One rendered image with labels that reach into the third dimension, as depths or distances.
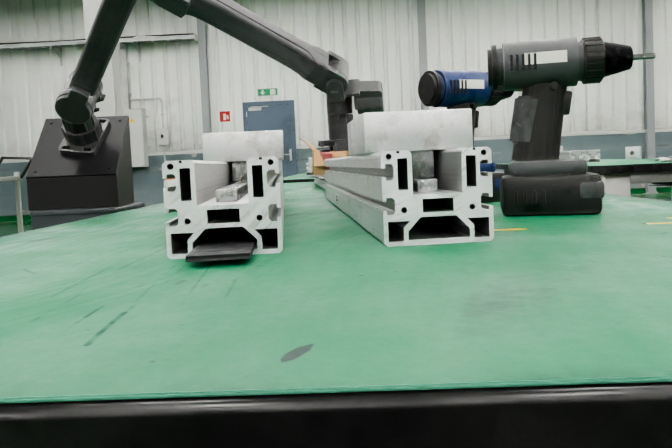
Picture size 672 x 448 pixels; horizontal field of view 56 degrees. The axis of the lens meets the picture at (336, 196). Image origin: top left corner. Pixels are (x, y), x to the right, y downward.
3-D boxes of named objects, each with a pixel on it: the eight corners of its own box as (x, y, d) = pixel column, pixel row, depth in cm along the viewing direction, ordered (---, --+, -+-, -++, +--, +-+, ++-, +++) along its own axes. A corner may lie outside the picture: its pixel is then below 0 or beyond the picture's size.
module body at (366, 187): (326, 199, 136) (324, 159, 136) (372, 196, 137) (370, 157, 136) (384, 247, 56) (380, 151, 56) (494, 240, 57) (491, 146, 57)
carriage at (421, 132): (349, 177, 79) (347, 122, 79) (436, 173, 80) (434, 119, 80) (366, 180, 63) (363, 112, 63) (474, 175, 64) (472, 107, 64)
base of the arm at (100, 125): (77, 120, 157) (58, 154, 149) (67, 95, 151) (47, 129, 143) (112, 123, 156) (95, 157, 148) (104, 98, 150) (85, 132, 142)
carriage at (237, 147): (216, 180, 102) (214, 137, 102) (285, 176, 103) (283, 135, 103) (204, 182, 86) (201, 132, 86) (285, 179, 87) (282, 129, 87)
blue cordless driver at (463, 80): (417, 204, 106) (412, 73, 105) (509, 197, 115) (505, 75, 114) (444, 206, 99) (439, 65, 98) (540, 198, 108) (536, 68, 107)
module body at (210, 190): (236, 203, 135) (234, 163, 134) (284, 201, 135) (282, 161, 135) (167, 259, 55) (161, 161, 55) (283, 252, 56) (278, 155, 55)
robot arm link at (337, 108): (327, 89, 144) (323, 87, 139) (357, 87, 143) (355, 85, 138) (329, 119, 145) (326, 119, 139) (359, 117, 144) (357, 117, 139)
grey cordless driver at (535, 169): (492, 212, 86) (486, 49, 85) (649, 207, 82) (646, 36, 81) (493, 217, 79) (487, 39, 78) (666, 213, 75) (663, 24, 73)
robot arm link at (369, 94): (326, 57, 138) (325, 81, 132) (380, 52, 137) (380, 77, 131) (334, 99, 147) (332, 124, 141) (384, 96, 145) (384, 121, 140)
